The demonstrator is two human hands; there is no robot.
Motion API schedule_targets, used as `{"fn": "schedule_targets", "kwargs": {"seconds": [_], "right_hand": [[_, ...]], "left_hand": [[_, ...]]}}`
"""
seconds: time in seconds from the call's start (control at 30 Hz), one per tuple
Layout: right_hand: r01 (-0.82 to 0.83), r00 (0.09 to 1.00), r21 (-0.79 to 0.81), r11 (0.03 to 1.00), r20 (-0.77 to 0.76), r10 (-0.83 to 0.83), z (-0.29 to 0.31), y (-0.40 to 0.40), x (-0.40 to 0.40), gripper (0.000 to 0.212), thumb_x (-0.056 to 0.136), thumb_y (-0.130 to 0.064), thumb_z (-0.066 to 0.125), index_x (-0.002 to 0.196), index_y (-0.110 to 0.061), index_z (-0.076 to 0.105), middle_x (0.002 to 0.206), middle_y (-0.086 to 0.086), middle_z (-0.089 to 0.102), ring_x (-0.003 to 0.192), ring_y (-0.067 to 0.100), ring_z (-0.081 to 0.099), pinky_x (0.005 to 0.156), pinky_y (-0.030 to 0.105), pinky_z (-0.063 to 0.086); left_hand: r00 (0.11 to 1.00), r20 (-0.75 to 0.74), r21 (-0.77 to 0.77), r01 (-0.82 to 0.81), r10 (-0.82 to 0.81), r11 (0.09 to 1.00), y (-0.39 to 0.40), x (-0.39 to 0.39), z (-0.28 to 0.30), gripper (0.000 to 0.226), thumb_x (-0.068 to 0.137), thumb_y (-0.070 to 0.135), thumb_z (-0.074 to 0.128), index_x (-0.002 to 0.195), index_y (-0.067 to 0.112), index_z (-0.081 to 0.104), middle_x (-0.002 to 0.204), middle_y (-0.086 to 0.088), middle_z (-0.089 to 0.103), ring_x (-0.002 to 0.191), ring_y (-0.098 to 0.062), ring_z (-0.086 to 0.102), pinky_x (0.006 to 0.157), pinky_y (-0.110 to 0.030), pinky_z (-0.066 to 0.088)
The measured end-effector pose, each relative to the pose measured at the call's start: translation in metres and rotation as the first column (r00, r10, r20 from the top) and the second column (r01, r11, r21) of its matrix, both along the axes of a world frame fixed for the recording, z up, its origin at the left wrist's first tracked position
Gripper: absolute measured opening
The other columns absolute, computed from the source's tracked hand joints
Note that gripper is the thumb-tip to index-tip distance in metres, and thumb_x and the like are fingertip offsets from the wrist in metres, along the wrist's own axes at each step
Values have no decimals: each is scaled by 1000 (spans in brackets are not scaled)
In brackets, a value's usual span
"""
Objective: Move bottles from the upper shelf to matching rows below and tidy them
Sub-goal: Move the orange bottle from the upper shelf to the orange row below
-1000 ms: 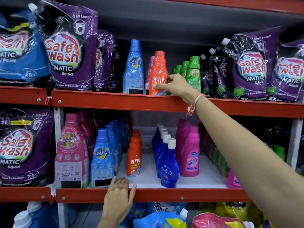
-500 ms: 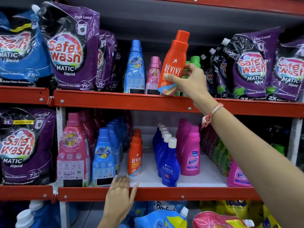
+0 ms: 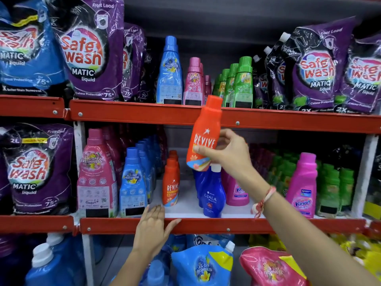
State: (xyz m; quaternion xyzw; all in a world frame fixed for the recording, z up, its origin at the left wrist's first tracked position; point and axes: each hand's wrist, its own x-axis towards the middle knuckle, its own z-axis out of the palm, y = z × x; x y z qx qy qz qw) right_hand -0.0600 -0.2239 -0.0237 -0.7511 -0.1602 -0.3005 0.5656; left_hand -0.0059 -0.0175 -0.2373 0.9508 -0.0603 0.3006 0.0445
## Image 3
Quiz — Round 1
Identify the yellow package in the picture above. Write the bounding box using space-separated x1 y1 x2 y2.
363 201 381 221

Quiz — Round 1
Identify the yellow pouch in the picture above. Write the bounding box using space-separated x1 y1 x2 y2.
336 234 381 280
248 234 286 251

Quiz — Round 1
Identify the person's left forearm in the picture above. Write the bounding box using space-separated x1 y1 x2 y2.
110 250 157 286

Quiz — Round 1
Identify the light blue softener pouch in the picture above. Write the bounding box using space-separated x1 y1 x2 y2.
171 240 236 286

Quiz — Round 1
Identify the person's left hand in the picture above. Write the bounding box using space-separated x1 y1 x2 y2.
132 204 182 259

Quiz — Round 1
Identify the cluster of green bottles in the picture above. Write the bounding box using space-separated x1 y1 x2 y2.
266 149 355 219

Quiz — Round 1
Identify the white blue softener pouch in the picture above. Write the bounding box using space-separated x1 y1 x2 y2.
186 234 236 248

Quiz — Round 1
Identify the large pink softener bottle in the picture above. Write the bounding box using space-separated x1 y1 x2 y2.
77 128 119 218

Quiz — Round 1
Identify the red metal shelf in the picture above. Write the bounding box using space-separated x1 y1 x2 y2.
65 0 381 286
0 95 75 236

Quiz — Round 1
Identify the pink softener pouch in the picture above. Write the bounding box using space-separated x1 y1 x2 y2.
239 246 310 286

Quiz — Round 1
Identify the black plastic pouch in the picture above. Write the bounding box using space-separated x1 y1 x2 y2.
327 143 362 173

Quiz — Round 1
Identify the row of light blue bottles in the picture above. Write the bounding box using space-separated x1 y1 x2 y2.
119 135 164 218

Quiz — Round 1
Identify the red thread bracelet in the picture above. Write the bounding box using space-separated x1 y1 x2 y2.
251 186 277 219

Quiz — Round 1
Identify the light blue softener bottle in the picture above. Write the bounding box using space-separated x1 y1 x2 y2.
156 35 184 104

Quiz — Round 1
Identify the blue detergent pouch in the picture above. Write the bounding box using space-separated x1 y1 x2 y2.
0 0 67 96

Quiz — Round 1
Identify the person's right hand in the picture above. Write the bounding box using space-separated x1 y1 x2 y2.
192 129 270 203

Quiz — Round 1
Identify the translucent blue bottle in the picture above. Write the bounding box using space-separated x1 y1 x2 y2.
140 259 172 286

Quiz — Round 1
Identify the large blue white-capped bottle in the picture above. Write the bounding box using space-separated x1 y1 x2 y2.
46 232 90 265
25 242 87 286

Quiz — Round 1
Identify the purple green detergent pouch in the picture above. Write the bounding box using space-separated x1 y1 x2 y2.
252 55 270 109
263 46 294 110
279 16 358 112
335 34 381 114

